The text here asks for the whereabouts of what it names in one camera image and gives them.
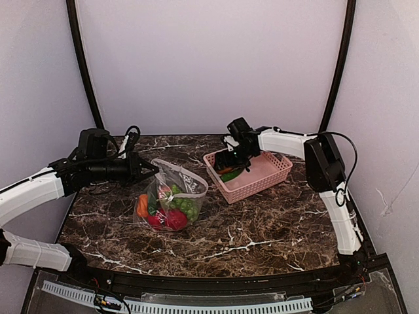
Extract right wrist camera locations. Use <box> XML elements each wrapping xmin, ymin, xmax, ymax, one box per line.
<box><xmin>221</xmin><ymin>134</ymin><xmax>240</xmax><ymax>151</ymax></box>

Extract brown toy potato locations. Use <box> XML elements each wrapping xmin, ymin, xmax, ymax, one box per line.
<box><xmin>216</xmin><ymin>167</ymin><xmax>234</xmax><ymax>175</ymax></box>

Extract right black frame post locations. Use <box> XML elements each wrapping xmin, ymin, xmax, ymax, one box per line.
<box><xmin>318</xmin><ymin>0</ymin><xmax>357</xmax><ymax>132</ymax></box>

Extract black front table rail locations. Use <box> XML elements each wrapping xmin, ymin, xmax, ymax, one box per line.
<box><xmin>54</xmin><ymin>243</ymin><xmax>376</xmax><ymax>304</ymax></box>

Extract red toy tomato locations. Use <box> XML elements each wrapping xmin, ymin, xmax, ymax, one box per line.
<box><xmin>147</xmin><ymin>211</ymin><xmax>166</xmax><ymax>230</ymax></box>

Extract orange toy fruit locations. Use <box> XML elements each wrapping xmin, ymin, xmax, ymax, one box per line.
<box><xmin>136</xmin><ymin>194</ymin><xmax>149</xmax><ymax>218</ymax></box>

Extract left black frame post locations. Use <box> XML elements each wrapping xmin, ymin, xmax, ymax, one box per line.
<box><xmin>65</xmin><ymin>0</ymin><xmax>105</xmax><ymax>129</ymax></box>

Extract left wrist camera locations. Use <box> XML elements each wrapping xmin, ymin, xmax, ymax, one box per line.
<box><xmin>117</xmin><ymin>126</ymin><xmax>141</xmax><ymax>159</ymax></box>

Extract green toy cucumber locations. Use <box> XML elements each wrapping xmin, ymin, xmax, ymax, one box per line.
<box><xmin>147</xmin><ymin>192</ymin><xmax>159</xmax><ymax>216</ymax></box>

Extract clear zip top bag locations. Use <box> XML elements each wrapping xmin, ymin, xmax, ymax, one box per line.
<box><xmin>133</xmin><ymin>158</ymin><xmax>208</xmax><ymax>232</ymax></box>

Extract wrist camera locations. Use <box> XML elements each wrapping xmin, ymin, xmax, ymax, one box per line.
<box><xmin>117</xmin><ymin>126</ymin><xmax>141</xmax><ymax>159</ymax></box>
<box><xmin>221</xmin><ymin>134</ymin><xmax>240</xmax><ymax>151</ymax></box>

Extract red toy fruit front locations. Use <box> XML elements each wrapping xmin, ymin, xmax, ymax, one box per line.
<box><xmin>158</xmin><ymin>186</ymin><xmax>172</xmax><ymax>200</ymax></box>

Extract red toy fruit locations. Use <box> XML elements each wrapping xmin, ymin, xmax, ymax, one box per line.
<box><xmin>158</xmin><ymin>186</ymin><xmax>172</xmax><ymax>200</ymax></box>
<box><xmin>166</xmin><ymin>209</ymin><xmax>188</xmax><ymax>231</ymax></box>

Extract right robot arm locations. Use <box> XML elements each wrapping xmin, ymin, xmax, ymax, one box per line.
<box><xmin>214</xmin><ymin>118</ymin><xmax>363</xmax><ymax>256</ymax></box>

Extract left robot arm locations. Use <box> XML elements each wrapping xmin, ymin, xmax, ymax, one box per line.
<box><xmin>1</xmin><ymin>126</ymin><xmax>158</xmax><ymax>272</ymax></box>

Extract pink perforated plastic basket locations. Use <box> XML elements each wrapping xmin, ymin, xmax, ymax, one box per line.
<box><xmin>204</xmin><ymin>152</ymin><xmax>293</xmax><ymax>204</ymax></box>

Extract black frame post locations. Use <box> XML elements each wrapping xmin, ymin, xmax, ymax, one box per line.
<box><xmin>318</xmin><ymin>0</ymin><xmax>357</xmax><ymax>132</ymax></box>
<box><xmin>65</xmin><ymin>0</ymin><xmax>105</xmax><ymax>129</ymax></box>

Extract white slotted cable duct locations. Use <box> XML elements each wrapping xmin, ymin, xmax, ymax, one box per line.
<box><xmin>41</xmin><ymin>280</ymin><xmax>313</xmax><ymax>313</ymax></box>

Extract green toy grapes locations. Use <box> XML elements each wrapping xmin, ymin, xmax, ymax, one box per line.
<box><xmin>169</xmin><ymin>198</ymin><xmax>199</xmax><ymax>221</ymax></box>

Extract green toy chili pepper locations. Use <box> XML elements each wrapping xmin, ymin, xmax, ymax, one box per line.
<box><xmin>220</xmin><ymin>167</ymin><xmax>247</xmax><ymax>183</ymax></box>

